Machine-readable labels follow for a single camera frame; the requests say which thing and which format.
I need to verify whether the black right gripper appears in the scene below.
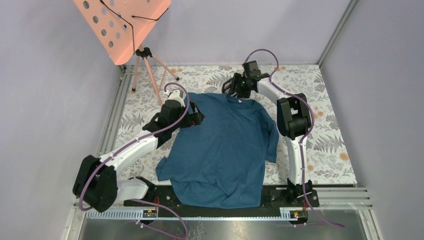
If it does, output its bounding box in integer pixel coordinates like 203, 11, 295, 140
227, 72, 252, 99

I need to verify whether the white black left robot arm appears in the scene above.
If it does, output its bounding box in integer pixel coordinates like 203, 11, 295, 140
72, 99, 205, 213

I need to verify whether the floral patterned table mat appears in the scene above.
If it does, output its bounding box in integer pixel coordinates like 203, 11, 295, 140
99, 65, 357, 186

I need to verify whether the pink music stand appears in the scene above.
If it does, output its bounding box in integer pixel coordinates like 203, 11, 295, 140
73, 0, 179, 105

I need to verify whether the white slotted cable duct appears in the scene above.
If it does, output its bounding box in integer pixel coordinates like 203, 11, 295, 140
86, 206, 300, 221

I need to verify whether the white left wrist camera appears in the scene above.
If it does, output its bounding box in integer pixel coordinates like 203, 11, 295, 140
164, 89, 185, 106

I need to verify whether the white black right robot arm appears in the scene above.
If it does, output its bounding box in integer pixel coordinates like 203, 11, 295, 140
221, 61, 313, 206

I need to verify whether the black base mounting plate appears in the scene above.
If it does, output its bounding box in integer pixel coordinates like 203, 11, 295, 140
143, 185, 309, 219

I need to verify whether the blue shirt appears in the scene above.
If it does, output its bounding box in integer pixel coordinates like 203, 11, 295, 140
155, 92, 279, 209

